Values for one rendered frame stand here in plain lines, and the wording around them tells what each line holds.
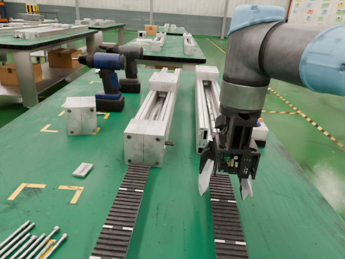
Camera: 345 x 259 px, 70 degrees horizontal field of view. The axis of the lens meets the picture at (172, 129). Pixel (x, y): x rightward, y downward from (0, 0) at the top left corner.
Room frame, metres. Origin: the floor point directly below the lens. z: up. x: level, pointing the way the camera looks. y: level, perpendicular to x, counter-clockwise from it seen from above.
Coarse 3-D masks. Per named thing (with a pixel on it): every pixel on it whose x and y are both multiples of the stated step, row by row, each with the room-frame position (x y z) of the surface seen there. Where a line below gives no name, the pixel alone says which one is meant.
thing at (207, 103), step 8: (200, 80) 1.19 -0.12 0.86; (200, 88) 1.04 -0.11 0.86; (208, 88) 1.15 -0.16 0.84; (216, 88) 1.06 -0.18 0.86; (200, 96) 0.93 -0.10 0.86; (208, 96) 1.03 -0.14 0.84; (216, 96) 0.95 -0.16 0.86; (200, 104) 0.83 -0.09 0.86; (208, 104) 0.92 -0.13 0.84; (216, 104) 0.90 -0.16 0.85; (200, 112) 0.75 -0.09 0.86; (208, 112) 0.83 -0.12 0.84; (216, 112) 0.86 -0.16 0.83; (200, 120) 0.68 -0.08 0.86; (208, 120) 0.79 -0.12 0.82; (200, 128) 0.63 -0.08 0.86; (208, 128) 0.63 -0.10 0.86; (216, 128) 0.69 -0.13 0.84; (200, 136) 0.63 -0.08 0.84; (208, 136) 0.66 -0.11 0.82; (200, 144) 0.64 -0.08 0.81; (200, 152) 0.64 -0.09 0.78
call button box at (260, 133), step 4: (260, 124) 0.74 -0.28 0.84; (264, 124) 0.75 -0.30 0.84; (256, 128) 0.71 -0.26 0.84; (260, 128) 0.71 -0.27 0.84; (264, 128) 0.71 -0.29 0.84; (252, 132) 0.70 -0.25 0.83; (256, 132) 0.70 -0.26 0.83; (260, 132) 0.70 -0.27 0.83; (264, 132) 0.70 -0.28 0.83; (268, 132) 0.70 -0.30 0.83; (252, 136) 0.70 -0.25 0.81; (256, 136) 0.70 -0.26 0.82; (260, 136) 0.70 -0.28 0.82; (264, 136) 0.70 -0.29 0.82; (256, 140) 0.71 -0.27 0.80; (260, 140) 0.70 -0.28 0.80; (264, 140) 0.70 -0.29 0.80; (260, 144) 0.70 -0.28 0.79; (264, 144) 0.70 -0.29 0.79
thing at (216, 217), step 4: (212, 216) 0.35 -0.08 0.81; (216, 216) 0.35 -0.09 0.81; (220, 216) 0.35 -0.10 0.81; (224, 216) 0.35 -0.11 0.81; (228, 216) 0.35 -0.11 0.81; (232, 216) 0.35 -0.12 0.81; (236, 216) 0.35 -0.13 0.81; (216, 220) 0.34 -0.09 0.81; (220, 220) 0.34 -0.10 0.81; (224, 220) 0.34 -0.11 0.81; (228, 220) 0.34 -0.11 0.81; (232, 220) 0.34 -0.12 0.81; (236, 220) 0.34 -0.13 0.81
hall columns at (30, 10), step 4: (28, 0) 10.47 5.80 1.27; (32, 0) 10.48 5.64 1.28; (248, 0) 10.60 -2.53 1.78; (252, 0) 10.60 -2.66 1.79; (28, 4) 10.47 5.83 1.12; (32, 4) 10.48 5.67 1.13; (36, 4) 10.74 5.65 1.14; (248, 4) 10.60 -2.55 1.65; (252, 4) 10.60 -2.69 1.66; (28, 8) 10.46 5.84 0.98; (32, 8) 10.46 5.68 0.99; (36, 8) 10.65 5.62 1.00; (28, 12) 10.45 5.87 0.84; (32, 12) 10.46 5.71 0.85; (36, 12) 10.60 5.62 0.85
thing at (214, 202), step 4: (212, 200) 0.39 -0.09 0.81; (216, 200) 0.39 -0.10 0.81; (220, 200) 0.39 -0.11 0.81; (224, 200) 0.39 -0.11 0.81; (228, 200) 0.40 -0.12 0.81; (212, 204) 0.38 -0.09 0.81; (216, 204) 0.38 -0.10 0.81; (220, 204) 0.38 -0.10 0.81; (224, 204) 0.38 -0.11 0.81; (228, 204) 0.38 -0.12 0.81; (232, 204) 0.39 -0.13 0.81
